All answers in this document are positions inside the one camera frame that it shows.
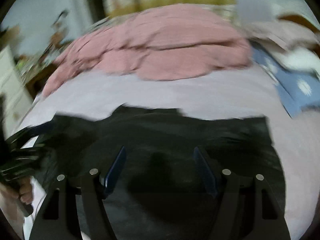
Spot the pink floral bedsheet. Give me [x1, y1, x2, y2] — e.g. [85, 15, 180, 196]
[20, 66, 319, 239]

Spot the blue flower pillow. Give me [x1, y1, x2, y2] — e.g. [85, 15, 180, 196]
[251, 42, 319, 118]

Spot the mauve pillow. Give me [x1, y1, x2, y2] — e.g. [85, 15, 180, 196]
[242, 21, 319, 50]

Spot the white and wood headboard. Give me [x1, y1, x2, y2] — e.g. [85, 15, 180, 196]
[276, 10, 319, 33]

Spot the black puffer jacket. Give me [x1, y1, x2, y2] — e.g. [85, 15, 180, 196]
[35, 106, 285, 239]

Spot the white cabinet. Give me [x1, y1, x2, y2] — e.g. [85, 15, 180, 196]
[1, 46, 33, 137]

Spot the person left hand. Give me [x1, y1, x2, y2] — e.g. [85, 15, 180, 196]
[1, 177, 34, 205]

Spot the pink plaid duvet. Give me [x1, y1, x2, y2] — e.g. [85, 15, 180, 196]
[42, 4, 251, 97]

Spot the pink wall lamp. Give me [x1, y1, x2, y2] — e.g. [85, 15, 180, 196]
[52, 9, 69, 31]

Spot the cluttered wooden desk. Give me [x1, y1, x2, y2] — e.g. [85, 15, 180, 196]
[14, 35, 73, 99]

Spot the white pillow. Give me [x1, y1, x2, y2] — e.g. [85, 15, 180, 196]
[267, 47, 319, 74]

